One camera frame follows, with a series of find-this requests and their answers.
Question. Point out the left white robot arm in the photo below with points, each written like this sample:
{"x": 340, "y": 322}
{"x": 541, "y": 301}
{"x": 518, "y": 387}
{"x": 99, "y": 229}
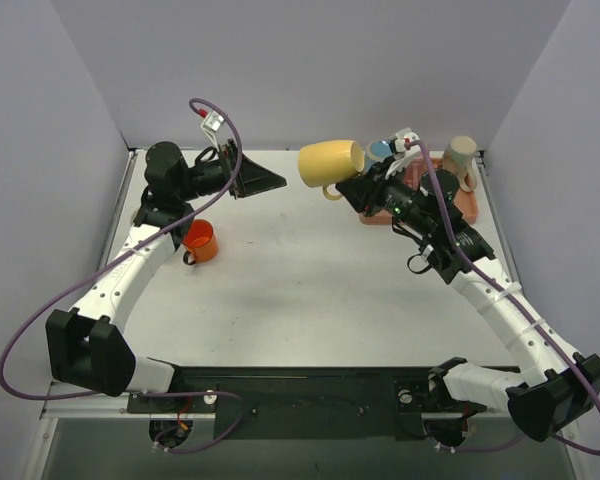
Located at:
{"x": 86, "y": 345}

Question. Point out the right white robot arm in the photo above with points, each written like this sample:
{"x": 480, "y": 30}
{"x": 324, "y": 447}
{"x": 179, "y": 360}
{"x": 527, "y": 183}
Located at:
{"x": 554, "y": 384}

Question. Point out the pink plastic tray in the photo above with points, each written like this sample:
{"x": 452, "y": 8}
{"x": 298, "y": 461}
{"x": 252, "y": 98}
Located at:
{"x": 465, "y": 201}

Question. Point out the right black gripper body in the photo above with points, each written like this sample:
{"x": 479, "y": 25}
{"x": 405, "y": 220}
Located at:
{"x": 371, "y": 189}

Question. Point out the blue-bottom cartoon mug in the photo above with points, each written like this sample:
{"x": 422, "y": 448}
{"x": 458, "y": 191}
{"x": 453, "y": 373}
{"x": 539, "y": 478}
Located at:
{"x": 375, "y": 152}

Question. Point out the aluminium rail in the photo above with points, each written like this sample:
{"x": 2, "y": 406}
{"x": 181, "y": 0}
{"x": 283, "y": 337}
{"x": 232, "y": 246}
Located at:
{"x": 101, "y": 406}

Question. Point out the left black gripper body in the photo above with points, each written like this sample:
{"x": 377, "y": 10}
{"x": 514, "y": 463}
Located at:
{"x": 234, "y": 168}

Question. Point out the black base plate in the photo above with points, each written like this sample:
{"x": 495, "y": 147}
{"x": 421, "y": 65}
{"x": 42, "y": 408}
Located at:
{"x": 312, "y": 403}

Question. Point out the orange mug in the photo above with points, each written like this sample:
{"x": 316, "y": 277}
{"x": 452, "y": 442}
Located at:
{"x": 200, "y": 243}

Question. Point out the yellow mug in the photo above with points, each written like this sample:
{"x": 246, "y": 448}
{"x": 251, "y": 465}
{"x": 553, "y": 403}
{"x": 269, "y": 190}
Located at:
{"x": 323, "y": 164}

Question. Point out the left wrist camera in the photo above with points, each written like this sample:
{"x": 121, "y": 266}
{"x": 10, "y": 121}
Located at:
{"x": 210, "y": 126}

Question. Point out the cream green mug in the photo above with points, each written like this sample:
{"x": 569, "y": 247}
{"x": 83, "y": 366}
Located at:
{"x": 458, "y": 158}

